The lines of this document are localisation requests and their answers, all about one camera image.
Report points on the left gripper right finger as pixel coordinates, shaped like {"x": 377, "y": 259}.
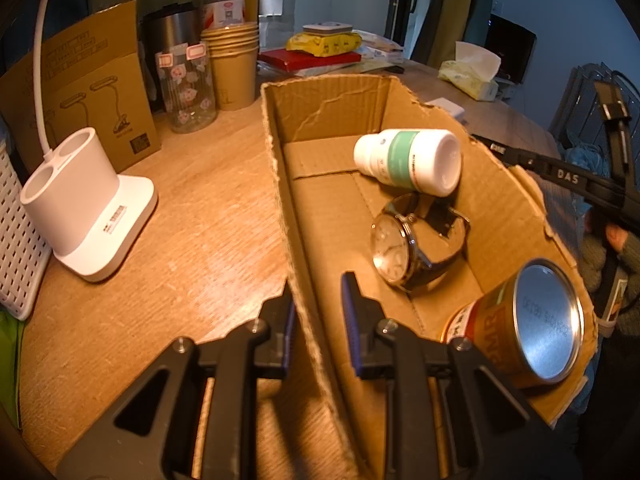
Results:
{"x": 449, "y": 413}

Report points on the orange tin can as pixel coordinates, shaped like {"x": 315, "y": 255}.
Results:
{"x": 530, "y": 326}

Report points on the cardboard box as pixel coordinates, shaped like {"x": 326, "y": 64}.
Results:
{"x": 327, "y": 208}

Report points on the white power adapter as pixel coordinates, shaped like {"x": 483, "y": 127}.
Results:
{"x": 452, "y": 109}

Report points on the white pill bottle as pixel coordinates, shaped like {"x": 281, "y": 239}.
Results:
{"x": 428, "y": 161}

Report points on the wristwatch with black strap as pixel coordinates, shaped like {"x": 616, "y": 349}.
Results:
{"x": 399, "y": 254}

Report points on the person's right hand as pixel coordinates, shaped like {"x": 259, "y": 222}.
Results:
{"x": 616, "y": 237}

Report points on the grey headboard bed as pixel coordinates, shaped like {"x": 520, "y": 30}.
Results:
{"x": 577, "y": 123}

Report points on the black television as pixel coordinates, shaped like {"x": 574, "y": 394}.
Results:
{"x": 514, "y": 44}

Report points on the tissue pack with tissue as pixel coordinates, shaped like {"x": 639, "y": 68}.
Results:
{"x": 473, "y": 71}

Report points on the white desk lamp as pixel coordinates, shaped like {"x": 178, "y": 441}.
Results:
{"x": 89, "y": 215}

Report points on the black scissors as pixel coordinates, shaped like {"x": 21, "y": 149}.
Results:
{"x": 395, "y": 69}

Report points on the white perforated plastic basket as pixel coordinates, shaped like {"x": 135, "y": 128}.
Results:
{"x": 24, "y": 253}

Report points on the floral glass jar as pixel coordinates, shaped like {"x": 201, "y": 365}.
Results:
{"x": 186, "y": 83}

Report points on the white small boxes pile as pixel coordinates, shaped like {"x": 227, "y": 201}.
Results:
{"x": 379, "y": 48}

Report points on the stack of paper cups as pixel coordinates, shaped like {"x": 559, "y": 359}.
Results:
{"x": 233, "y": 51}

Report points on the yellow wet wipes pack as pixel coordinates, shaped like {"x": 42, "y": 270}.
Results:
{"x": 324, "y": 46}

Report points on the brown lamp packaging box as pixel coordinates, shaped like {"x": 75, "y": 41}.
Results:
{"x": 91, "y": 77}

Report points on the grey case on wipes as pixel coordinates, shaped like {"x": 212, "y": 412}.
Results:
{"x": 327, "y": 28}

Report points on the stainless steel thermos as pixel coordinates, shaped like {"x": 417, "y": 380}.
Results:
{"x": 177, "y": 23}

